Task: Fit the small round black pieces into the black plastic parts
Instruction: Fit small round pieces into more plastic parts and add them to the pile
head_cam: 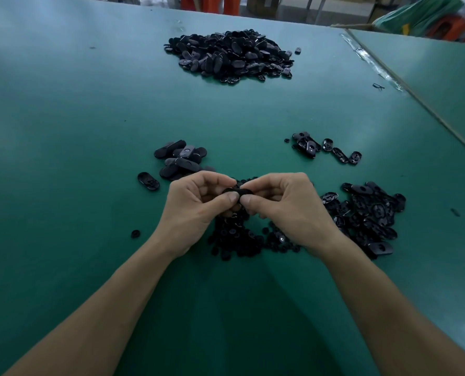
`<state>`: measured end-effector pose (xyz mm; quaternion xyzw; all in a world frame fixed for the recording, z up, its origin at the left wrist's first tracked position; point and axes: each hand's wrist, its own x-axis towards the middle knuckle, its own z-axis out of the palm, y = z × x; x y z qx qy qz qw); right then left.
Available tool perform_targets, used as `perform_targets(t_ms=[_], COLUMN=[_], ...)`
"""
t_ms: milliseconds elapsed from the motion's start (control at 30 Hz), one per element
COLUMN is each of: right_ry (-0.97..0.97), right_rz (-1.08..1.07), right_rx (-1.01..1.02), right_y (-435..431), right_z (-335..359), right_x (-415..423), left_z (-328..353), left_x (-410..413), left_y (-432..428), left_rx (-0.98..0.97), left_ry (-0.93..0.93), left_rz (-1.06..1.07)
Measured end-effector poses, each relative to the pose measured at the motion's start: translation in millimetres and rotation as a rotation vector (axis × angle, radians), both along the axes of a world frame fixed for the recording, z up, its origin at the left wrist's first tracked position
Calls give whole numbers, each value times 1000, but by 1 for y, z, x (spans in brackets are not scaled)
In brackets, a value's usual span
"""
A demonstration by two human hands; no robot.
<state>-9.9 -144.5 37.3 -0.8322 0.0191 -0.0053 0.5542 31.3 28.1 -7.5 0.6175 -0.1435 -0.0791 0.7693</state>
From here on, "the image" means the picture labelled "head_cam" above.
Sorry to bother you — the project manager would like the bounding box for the green striped bag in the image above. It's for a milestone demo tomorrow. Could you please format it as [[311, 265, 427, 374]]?
[[372, 0, 464, 36]]

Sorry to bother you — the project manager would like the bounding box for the person's left hand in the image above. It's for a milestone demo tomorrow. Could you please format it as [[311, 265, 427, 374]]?
[[150, 170, 241, 259]]

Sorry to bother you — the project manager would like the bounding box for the person's left forearm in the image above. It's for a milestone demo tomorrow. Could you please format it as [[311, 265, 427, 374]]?
[[5, 237, 182, 376]]

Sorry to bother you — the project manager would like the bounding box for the pile of small black buttons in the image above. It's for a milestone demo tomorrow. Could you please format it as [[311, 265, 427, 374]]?
[[207, 195, 303, 262]]

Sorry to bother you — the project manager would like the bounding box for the pile of black oval shells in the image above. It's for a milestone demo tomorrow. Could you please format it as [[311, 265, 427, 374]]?
[[291, 131, 406, 260]]

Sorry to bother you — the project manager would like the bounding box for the small open cardboard box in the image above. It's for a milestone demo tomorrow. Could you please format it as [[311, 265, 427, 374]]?
[[247, 0, 282, 19]]

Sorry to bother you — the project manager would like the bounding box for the person's right hand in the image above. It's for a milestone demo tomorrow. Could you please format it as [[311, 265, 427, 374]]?
[[239, 172, 345, 260]]

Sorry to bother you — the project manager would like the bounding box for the person's right forearm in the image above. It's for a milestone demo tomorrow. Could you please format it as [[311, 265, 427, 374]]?
[[319, 234, 465, 376]]

